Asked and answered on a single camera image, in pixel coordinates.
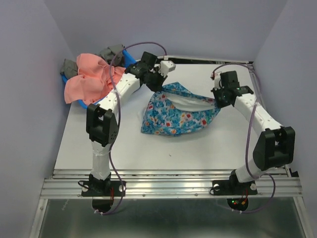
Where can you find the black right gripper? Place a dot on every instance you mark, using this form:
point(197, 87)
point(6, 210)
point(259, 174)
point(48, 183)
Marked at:
point(216, 93)

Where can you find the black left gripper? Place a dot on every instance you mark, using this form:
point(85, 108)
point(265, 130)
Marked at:
point(156, 87)

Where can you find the blue floral skirt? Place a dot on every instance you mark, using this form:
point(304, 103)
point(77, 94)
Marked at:
point(176, 111)

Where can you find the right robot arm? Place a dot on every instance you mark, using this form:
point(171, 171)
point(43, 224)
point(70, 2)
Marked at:
point(275, 145)

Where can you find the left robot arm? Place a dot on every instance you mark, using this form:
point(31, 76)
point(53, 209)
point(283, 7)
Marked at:
point(102, 123)

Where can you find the blue plastic bin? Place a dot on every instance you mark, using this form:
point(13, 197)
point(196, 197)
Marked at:
point(128, 61)

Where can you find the grey skirt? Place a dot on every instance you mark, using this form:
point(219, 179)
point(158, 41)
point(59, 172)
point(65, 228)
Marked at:
point(69, 68)

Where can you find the pink skirt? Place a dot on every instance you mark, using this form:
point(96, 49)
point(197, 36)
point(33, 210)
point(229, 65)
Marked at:
point(93, 80)

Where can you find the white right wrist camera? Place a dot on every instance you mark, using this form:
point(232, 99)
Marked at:
point(216, 77)

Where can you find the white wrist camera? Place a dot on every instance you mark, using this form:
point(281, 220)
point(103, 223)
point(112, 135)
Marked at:
point(165, 67)
point(216, 77)

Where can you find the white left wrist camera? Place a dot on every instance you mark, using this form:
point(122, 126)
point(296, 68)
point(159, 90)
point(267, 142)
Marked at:
point(165, 67)

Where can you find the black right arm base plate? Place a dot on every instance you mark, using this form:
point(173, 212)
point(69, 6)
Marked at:
point(238, 193)

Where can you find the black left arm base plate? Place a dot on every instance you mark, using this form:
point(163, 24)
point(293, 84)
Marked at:
point(105, 201)

